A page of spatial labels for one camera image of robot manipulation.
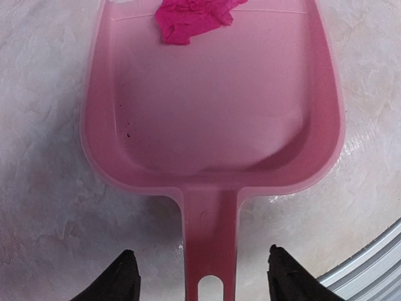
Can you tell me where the aluminium front rail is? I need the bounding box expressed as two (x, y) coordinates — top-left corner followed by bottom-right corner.
(318, 220), (400, 300)

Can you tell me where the pink plastic dustpan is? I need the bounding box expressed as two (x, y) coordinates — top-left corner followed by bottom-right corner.
(80, 1), (345, 300)

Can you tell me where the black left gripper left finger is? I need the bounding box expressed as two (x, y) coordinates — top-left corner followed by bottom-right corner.
(71, 250), (141, 301)

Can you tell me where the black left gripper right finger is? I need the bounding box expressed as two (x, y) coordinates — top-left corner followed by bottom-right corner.
(267, 245), (340, 301)

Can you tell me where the magenta scrap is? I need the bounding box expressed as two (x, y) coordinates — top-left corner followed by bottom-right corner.
(155, 0), (245, 45)

